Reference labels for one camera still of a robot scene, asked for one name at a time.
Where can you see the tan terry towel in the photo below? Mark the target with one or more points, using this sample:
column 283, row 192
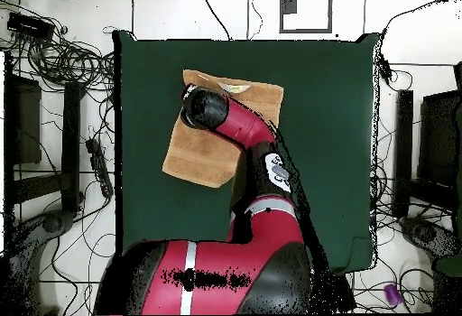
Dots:
column 198, row 153

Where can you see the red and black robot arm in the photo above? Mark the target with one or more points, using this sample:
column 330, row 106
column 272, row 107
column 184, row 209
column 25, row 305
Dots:
column 231, row 258

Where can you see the dark flat panel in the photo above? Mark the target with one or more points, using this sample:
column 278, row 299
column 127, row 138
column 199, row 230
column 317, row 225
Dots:
column 27, row 121

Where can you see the dark green table cloth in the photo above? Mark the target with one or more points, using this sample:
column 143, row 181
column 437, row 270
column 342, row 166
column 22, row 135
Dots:
column 325, row 113

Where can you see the black power strip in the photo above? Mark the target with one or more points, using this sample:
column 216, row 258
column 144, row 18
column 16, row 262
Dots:
column 99, row 168

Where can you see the grey stand base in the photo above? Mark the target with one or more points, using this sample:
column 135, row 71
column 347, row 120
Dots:
column 52, row 223
column 422, row 233

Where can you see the purple small object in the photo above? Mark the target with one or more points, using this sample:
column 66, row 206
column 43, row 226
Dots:
column 392, row 294

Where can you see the black electronics box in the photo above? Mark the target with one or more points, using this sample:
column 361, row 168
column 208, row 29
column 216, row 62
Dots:
column 29, row 25

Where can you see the grey square floor frame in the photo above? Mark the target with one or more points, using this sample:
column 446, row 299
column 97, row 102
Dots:
column 280, row 9

